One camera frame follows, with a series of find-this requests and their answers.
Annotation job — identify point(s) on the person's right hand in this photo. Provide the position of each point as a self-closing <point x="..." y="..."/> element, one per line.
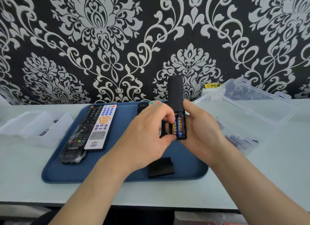
<point x="203" y="132"/>

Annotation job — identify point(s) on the person's left hand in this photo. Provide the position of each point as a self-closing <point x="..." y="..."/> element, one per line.
<point x="143" y="137"/>

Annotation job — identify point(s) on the person's left thumb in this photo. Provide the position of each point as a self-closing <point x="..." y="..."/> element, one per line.
<point x="167" y="140"/>

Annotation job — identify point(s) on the person's right thumb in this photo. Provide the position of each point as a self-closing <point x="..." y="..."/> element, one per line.
<point x="188" y="108"/>

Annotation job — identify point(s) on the black remote with back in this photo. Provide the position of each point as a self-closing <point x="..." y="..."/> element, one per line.
<point x="176" y="94"/>

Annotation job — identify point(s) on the person's right forearm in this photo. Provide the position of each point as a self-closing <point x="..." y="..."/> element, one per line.
<point x="254" y="186"/>

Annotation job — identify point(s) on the person's left forearm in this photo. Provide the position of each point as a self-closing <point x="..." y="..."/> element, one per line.
<point x="96" y="195"/>

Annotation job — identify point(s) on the blue and gold battery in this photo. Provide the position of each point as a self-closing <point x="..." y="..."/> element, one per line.
<point x="179" y="126"/>
<point x="174" y="125"/>

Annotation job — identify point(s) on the black battery cover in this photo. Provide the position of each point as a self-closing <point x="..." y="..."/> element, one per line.
<point x="161" y="168"/>

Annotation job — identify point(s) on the yellow warning sticker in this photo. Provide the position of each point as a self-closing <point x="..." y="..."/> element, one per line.
<point x="213" y="85"/>

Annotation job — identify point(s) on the grey remote with coloured buttons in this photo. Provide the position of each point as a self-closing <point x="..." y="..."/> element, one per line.
<point x="155" y="103"/>

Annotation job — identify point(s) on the black rounded remote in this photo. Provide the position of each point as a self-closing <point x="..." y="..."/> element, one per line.
<point x="142" y="108"/>

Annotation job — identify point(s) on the blue plastic tray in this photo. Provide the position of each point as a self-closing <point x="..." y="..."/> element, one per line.
<point x="121" y="125"/>

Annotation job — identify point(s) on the pile of dark batteries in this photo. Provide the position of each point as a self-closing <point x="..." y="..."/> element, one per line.
<point x="237" y="140"/>

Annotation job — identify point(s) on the large clear hinged plastic box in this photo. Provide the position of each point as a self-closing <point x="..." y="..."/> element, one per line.
<point x="254" y="108"/>

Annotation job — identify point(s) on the white remote with orange buttons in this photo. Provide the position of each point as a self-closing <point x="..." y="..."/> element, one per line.
<point x="101" y="128"/>

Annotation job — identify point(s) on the black remote in plastic wrap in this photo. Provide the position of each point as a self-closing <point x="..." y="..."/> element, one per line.
<point x="80" y="132"/>

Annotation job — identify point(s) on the battery with white label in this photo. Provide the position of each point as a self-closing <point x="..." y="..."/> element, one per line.
<point x="44" y="132"/>

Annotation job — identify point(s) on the small clear plastic box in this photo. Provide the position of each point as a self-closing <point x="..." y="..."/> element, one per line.
<point x="26" y="130"/>

